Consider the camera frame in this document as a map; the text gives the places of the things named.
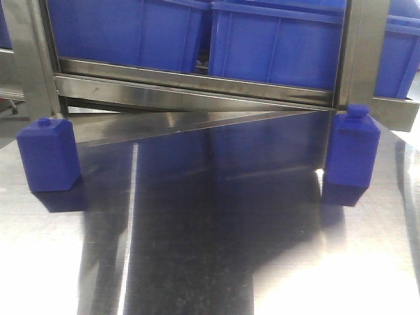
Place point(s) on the blue bottle-shaped part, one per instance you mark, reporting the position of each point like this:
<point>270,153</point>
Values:
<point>352,147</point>
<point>49,155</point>

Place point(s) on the stainless steel shelf rack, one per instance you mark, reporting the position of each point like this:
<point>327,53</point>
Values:
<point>31,71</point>

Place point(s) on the blue plastic bin left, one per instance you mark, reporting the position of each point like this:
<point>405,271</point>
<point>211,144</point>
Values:
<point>163,35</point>

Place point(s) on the blue plastic bin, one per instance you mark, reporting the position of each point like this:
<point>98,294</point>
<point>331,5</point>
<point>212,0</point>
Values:
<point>399,57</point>
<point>163,35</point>
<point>291,44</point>

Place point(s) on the blue plastic bin centre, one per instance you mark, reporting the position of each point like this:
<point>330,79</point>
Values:
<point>291,44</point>

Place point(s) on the blue plastic bin right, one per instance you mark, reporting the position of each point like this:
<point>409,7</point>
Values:
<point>399,57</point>

